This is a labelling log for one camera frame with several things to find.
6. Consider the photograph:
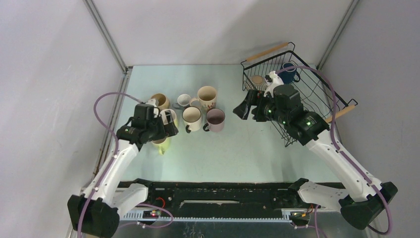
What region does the white ribbed cup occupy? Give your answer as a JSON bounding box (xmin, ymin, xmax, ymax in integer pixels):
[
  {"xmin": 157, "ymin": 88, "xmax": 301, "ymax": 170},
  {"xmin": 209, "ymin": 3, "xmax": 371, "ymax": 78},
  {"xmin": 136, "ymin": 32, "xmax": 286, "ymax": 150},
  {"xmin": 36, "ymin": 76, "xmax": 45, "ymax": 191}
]
[{"xmin": 251, "ymin": 75, "xmax": 267, "ymax": 91}]

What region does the dark blue mug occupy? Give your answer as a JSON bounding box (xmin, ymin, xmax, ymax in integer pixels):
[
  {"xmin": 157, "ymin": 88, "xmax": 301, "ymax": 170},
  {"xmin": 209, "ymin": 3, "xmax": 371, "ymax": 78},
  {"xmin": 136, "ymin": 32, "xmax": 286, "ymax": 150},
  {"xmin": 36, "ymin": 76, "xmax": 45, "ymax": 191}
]
[{"xmin": 278, "ymin": 68, "xmax": 301, "ymax": 84}]

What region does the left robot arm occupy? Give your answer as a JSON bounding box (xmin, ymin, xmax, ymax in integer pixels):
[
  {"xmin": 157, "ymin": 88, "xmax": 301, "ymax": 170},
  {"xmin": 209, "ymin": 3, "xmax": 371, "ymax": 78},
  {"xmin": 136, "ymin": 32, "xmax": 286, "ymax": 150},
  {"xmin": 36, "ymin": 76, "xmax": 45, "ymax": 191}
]
[{"xmin": 67, "ymin": 103, "xmax": 178, "ymax": 238}]

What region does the light green mug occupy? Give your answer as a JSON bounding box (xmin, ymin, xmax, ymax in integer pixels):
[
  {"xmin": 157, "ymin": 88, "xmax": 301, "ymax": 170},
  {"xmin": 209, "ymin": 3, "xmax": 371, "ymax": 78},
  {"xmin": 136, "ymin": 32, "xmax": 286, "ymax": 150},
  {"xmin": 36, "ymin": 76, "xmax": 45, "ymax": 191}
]
[{"xmin": 152, "ymin": 137, "xmax": 171, "ymax": 155}]

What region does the small white cup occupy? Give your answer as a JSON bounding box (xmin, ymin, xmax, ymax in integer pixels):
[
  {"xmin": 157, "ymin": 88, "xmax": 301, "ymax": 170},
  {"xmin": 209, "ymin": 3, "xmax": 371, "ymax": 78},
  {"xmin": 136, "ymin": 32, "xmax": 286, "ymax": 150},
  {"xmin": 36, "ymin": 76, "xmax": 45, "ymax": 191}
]
[{"xmin": 172, "ymin": 94, "xmax": 192, "ymax": 110}]

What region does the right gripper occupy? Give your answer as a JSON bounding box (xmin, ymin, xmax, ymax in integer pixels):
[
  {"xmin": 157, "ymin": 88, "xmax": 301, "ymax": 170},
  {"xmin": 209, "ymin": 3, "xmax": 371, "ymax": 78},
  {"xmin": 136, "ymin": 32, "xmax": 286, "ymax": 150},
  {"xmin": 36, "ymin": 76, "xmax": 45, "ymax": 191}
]
[{"xmin": 233, "ymin": 89, "xmax": 288, "ymax": 126}]

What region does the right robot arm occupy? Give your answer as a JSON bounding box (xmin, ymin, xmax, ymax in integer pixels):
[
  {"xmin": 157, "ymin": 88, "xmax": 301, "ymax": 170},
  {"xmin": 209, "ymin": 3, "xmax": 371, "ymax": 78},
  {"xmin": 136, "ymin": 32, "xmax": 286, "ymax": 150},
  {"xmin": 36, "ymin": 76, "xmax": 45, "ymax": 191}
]
[{"xmin": 233, "ymin": 85, "xmax": 398, "ymax": 230}]

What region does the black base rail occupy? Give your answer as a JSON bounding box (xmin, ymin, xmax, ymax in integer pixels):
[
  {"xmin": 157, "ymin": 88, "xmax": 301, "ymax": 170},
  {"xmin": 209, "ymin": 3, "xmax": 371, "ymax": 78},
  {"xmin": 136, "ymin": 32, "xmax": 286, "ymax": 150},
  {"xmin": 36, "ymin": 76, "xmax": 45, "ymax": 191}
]
[{"xmin": 119, "ymin": 178, "xmax": 315, "ymax": 220}]

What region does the yellow mug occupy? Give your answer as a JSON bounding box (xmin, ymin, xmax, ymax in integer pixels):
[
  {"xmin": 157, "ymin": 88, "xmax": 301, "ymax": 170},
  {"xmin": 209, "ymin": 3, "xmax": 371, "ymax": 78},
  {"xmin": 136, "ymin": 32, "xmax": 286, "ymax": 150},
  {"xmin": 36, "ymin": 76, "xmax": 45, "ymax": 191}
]
[{"xmin": 160, "ymin": 109, "xmax": 179, "ymax": 128}]

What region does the floral patterned mug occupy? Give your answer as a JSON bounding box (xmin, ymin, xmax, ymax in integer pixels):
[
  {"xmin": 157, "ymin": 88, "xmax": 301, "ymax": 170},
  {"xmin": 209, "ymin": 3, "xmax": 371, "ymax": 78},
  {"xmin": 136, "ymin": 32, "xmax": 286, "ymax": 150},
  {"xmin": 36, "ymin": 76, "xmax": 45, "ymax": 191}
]
[{"xmin": 189, "ymin": 86, "xmax": 217, "ymax": 112}]

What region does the black wire dish rack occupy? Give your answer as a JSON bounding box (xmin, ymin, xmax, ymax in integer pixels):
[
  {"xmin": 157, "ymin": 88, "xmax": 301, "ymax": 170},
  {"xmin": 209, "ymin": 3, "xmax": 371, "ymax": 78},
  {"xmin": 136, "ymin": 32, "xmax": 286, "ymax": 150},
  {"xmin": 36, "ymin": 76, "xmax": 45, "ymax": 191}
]
[{"xmin": 241, "ymin": 42, "xmax": 358, "ymax": 146}]

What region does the beige ceramic cup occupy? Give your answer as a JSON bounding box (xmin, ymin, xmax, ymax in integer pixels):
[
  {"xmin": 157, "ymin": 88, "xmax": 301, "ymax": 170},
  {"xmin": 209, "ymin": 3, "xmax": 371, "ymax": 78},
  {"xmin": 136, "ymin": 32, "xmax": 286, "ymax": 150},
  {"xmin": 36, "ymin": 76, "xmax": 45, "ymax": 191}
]
[{"xmin": 151, "ymin": 93, "xmax": 170, "ymax": 110}]

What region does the white ribbed black-rimmed mug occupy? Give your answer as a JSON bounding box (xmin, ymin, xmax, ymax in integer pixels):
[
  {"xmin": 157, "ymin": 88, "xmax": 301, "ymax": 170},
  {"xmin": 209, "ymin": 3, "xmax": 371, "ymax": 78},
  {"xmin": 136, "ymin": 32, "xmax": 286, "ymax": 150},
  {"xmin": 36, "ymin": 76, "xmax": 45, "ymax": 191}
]
[{"xmin": 182, "ymin": 107, "xmax": 202, "ymax": 133}]

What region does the lilac mug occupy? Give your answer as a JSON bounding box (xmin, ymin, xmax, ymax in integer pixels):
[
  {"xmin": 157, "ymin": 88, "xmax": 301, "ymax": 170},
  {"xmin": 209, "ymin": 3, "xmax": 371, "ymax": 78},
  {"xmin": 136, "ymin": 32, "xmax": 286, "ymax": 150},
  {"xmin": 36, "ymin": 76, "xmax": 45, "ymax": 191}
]
[{"xmin": 203, "ymin": 108, "xmax": 225, "ymax": 132}]

